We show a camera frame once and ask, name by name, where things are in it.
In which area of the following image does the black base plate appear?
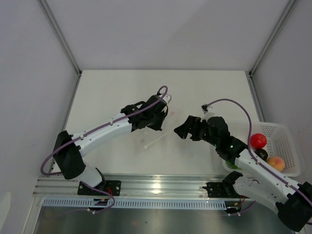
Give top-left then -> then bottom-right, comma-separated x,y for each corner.
202,182 -> 241,198
77,180 -> 121,196

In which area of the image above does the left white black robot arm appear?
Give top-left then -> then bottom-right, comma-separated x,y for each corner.
53,93 -> 171,195

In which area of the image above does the green leafy vegetable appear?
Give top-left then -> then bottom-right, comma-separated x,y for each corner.
225,161 -> 242,170

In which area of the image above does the red tomato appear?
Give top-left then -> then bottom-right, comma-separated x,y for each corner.
249,133 -> 267,149

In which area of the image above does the dark purple fruit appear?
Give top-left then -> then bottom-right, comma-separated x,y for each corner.
254,149 -> 269,161

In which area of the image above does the orange peach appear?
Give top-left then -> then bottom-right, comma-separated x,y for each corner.
266,156 -> 285,172

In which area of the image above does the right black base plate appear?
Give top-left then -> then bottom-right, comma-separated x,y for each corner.
202,182 -> 241,198

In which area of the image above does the aluminium corner post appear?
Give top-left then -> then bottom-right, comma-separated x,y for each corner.
37,0 -> 82,77
249,0 -> 299,78

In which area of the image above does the clear zip top bag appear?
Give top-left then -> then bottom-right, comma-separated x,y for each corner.
135,108 -> 186,153

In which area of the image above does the left aluminium corner post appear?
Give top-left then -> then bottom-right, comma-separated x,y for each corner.
37,0 -> 82,77

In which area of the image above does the white perforated plastic basket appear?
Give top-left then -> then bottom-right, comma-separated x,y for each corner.
227,120 -> 301,177

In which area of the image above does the aluminium rail frame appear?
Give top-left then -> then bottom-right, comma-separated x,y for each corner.
32,175 -> 224,200

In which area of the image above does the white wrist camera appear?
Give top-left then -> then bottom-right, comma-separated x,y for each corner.
201,104 -> 215,120
162,94 -> 172,104

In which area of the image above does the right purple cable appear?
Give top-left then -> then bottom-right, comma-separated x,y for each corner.
207,98 -> 312,215

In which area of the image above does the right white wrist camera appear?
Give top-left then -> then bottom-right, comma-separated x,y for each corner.
201,104 -> 215,120

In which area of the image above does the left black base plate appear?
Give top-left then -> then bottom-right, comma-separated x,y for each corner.
77,180 -> 121,196

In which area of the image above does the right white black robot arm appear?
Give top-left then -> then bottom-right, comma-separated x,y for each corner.
174,116 -> 312,232

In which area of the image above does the white slotted cable duct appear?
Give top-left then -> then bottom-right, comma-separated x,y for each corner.
42,197 -> 227,210

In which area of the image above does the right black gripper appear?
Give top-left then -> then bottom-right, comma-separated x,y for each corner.
174,116 -> 219,147

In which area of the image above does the right aluminium corner post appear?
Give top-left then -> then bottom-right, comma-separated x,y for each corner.
249,0 -> 299,78

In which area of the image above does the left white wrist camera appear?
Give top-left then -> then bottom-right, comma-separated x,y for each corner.
162,94 -> 172,104

